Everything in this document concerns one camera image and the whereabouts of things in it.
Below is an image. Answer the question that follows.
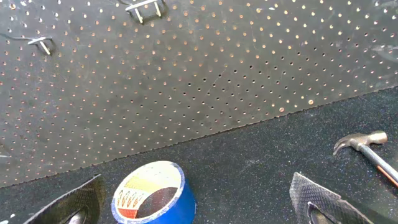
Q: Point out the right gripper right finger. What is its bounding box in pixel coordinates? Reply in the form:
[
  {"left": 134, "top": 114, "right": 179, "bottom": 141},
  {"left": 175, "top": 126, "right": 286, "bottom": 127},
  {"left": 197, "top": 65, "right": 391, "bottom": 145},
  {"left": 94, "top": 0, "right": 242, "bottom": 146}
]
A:
[{"left": 289, "top": 172, "right": 398, "bottom": 224}]

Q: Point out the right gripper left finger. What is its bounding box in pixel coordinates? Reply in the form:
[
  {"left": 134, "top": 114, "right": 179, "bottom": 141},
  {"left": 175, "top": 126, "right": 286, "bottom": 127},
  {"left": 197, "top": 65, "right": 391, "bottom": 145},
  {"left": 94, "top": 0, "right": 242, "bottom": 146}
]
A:
[{"left": 23, "top": 174, "right": 106, "bottom": 224}]

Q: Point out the hammer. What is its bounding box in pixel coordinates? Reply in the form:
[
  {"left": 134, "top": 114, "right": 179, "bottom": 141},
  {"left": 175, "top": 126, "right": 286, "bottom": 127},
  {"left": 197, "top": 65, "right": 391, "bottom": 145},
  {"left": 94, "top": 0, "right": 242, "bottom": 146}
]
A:
[{"left": 332, "top": 130, "right": 398, "bottom": 189}]

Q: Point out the roll of blue tape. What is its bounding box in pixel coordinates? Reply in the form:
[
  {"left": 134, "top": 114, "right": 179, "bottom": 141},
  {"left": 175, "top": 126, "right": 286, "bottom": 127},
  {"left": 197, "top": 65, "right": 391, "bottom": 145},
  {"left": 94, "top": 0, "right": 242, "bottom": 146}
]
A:
[{"left": 111, "top": 160, "right": 198, "bottom": 224}]

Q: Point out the black pegboard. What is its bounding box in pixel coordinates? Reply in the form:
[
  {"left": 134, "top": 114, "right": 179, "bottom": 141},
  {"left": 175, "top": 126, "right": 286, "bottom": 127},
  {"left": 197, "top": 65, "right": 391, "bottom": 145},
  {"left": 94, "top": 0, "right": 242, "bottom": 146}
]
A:
[{"left": 0, "top": 0, "right": 398, "bottom": 189}]

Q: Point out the metal hook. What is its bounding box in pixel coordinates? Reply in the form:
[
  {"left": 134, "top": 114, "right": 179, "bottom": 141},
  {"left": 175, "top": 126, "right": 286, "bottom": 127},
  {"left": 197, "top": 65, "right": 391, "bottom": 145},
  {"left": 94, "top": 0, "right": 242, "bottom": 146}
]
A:
[
  {"left": 0, "top": 32, "right": 53, "bottom": 57},
  {"left": 118, "top": 0, "right": 165, "bottom": 24}
]

